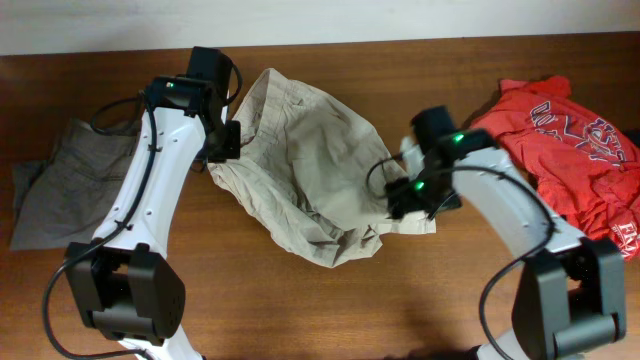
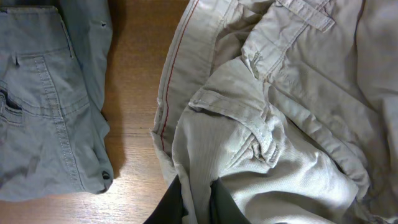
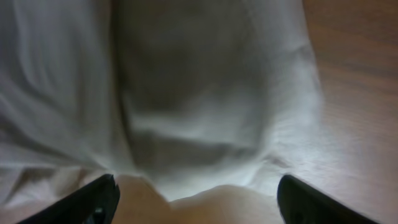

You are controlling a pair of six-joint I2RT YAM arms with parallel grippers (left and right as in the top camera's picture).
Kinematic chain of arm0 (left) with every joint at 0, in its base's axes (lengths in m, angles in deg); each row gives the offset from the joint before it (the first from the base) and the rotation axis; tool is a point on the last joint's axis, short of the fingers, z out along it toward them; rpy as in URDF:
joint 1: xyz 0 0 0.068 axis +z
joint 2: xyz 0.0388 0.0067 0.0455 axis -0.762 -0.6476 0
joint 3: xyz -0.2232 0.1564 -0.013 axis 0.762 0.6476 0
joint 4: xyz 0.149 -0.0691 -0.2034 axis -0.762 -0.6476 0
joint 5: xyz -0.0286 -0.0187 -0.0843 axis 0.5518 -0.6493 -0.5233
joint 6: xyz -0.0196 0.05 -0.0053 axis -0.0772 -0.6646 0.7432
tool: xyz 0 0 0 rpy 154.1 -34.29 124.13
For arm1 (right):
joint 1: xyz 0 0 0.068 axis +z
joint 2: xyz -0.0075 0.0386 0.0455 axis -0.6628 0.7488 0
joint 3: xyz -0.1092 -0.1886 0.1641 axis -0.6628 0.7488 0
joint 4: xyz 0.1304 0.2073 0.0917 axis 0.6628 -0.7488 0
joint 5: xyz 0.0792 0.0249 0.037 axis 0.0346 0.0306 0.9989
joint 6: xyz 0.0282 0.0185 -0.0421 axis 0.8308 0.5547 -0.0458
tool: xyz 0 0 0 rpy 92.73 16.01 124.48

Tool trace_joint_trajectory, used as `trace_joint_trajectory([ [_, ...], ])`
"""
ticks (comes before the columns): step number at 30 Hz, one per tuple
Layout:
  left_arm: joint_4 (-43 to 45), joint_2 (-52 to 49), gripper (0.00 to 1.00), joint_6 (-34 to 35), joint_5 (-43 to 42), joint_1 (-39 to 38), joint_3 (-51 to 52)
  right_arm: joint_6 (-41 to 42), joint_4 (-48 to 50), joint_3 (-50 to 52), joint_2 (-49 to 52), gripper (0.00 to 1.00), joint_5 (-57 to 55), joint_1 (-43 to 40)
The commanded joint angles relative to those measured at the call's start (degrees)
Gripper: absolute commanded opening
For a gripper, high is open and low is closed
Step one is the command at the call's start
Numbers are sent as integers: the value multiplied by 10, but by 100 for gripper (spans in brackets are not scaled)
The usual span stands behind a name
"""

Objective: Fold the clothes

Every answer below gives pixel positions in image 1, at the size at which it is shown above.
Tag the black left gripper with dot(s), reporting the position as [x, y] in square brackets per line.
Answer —
[232, 148]

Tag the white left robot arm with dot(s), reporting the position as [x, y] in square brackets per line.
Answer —
[121, 281]

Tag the beige khaki shorts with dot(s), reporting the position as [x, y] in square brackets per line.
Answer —
[310, 171]

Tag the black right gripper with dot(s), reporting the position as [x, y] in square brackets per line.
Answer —
[401, 197]

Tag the grey folded shorts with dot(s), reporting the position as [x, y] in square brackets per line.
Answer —
[65, 198]

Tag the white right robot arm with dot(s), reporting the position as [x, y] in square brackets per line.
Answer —
[571, 295]

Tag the red printed t-shirt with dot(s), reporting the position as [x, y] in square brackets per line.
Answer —
[584, 167]

